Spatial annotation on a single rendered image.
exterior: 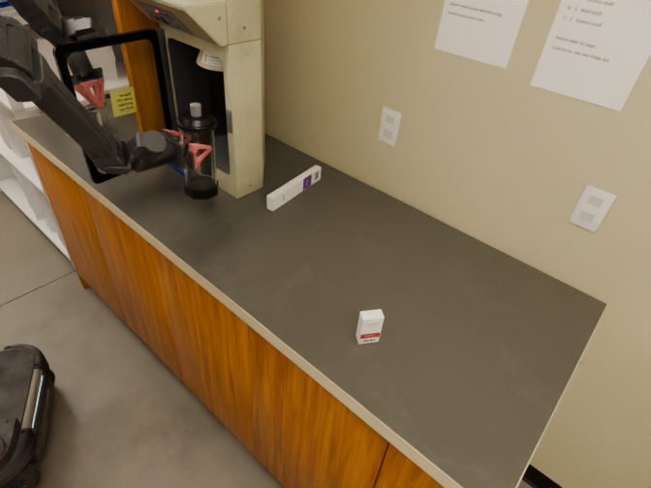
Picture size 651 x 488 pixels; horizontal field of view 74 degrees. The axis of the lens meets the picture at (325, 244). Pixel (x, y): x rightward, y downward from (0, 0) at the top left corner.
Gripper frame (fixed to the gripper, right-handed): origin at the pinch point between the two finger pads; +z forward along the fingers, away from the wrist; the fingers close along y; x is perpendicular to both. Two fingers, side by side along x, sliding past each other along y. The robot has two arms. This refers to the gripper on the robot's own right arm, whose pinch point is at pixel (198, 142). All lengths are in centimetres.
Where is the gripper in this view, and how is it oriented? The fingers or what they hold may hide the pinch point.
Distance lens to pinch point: 130.1
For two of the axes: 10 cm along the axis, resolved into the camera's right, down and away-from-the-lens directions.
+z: 6.3, -3.9, 6.7
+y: -7.7, -4.5, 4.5
